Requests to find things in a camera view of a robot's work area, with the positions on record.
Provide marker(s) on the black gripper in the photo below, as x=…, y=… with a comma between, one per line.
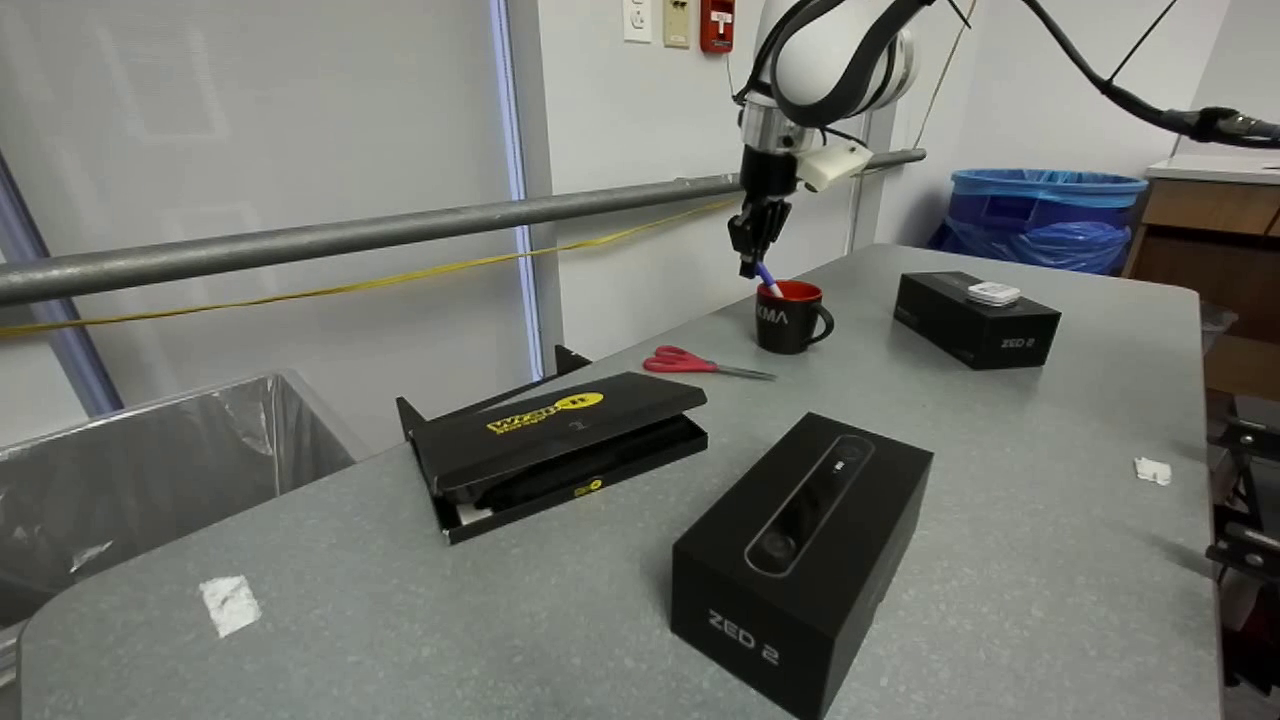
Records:
x=765, y=187

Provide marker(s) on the blue marker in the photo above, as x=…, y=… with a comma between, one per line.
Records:
x=765, y=276

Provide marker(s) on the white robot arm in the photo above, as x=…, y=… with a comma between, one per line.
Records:
x=835, y=63

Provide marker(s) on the black mug red inside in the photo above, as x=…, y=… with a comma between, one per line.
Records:
x=789, y=320

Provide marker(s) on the small black ZED box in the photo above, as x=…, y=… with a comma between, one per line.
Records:
x=975, y=319

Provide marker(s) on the red fire alarm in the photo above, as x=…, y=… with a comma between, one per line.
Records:
x=717, y=26

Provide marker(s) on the small white case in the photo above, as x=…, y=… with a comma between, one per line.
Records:
x=995, y=292

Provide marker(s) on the black box yellow label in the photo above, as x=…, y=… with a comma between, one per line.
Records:
x=546, y=443

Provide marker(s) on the blue lined trash bin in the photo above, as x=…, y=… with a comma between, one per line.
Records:
x=1041, y=221

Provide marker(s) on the large black ZED box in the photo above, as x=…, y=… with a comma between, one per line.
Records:
x=800, y=552

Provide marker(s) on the small white paper scrap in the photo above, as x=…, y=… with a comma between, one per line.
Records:
x=1155, y=469

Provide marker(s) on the wooden cabinet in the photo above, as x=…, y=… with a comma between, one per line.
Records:
x=1212, y=254

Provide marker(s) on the white paper label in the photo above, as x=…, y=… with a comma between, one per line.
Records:
x=230, y=604

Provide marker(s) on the grey lined trash bin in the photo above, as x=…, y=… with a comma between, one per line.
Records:
x=144, y=482

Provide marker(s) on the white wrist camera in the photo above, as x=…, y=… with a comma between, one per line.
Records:
x=835, y=167

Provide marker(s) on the beige wall plate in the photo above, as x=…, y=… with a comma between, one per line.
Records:
x=679, y=20

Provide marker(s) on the white light switch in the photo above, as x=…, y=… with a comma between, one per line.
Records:
x=636, y=16

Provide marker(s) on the grey metal rail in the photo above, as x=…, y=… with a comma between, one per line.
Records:
x=400, y=230

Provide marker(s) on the black metal equipment frame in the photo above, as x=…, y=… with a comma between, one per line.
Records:
x=1244, y=533

